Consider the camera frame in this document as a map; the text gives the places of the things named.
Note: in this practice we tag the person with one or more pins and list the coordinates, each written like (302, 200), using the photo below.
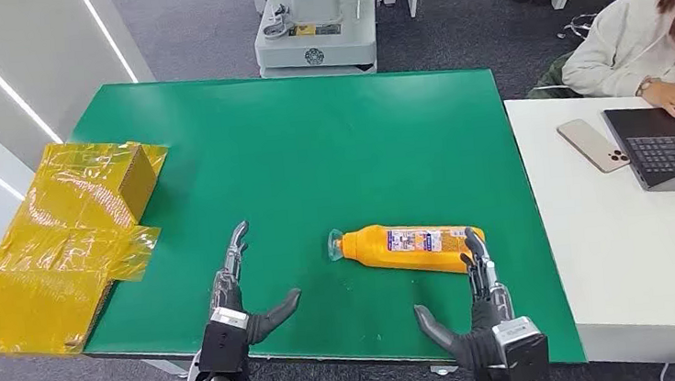
(630, 41)

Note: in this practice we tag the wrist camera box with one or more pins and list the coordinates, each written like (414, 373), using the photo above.
(523, 356)
(223, 339)

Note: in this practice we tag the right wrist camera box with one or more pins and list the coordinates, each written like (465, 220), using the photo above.
(523, 356)

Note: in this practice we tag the yellow taped cardboard box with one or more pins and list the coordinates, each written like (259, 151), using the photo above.
(68, 249)

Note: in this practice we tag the beige smartphone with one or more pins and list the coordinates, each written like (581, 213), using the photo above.
(594, 146)

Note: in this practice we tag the green table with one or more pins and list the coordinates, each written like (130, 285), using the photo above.
(324, 172)

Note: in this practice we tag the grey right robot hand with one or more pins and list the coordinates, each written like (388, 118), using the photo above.
(479, 338)

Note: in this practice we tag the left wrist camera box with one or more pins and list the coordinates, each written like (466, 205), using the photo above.
(223, 339)

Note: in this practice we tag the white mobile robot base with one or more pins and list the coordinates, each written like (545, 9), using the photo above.
(317, 32)

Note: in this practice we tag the grey laptop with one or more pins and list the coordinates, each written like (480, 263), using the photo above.
(670, 148)

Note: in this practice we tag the person's wristwatch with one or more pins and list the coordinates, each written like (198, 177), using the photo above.
(644, 86)

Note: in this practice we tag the orange detergent bottle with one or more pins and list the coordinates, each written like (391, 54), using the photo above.
(407, 249)

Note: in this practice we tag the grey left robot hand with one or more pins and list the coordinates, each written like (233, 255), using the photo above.
(235, 295)

